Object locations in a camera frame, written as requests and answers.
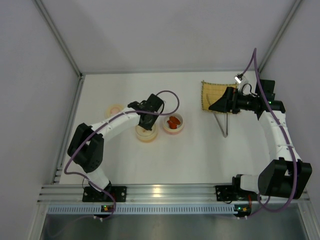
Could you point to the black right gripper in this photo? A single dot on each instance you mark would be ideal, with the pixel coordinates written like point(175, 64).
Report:
point(232, 100)

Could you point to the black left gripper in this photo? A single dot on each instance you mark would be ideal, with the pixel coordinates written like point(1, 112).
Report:
point(146, 123)

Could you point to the cream lunch box lid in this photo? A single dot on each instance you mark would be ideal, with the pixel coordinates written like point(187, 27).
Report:
point(143, 132)

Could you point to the red chicken drumstick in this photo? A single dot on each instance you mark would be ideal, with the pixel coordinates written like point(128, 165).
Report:
point(172, 125)

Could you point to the orange fried chicken wing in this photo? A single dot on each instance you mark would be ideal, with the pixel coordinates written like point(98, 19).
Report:
point(174, 120)

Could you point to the steel food tongs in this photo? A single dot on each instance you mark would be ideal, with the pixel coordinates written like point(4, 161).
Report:
point(223, 128)

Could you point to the cream lid pink valve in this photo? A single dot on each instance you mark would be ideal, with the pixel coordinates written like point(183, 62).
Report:
point(113, 110)

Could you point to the orange lunch box bowl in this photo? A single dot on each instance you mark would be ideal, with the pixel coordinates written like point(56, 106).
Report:
point(146, 139)

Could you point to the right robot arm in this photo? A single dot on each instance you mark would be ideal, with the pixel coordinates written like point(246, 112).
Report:
point(286, 175)

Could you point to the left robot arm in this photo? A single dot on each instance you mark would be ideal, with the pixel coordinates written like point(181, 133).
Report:
point(87, 144)

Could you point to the pink lunch box bowl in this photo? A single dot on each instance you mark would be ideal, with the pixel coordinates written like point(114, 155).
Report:
point(166, 128)

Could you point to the woven bamboo tray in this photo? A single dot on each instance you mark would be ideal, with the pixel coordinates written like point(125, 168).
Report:
point(211, 92)

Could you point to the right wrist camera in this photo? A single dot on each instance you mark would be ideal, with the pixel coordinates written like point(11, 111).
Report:
point(240, 78)

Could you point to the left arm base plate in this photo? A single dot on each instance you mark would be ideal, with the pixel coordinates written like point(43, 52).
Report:
point(91, 195)

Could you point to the aluminium mounting rail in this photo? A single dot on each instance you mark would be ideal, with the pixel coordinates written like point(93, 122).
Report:
point(137, 193)

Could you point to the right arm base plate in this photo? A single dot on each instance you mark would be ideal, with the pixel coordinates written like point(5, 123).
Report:
point(230, 193)

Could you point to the slotted cable duct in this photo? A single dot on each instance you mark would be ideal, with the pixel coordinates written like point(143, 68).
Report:
point(142, 209)

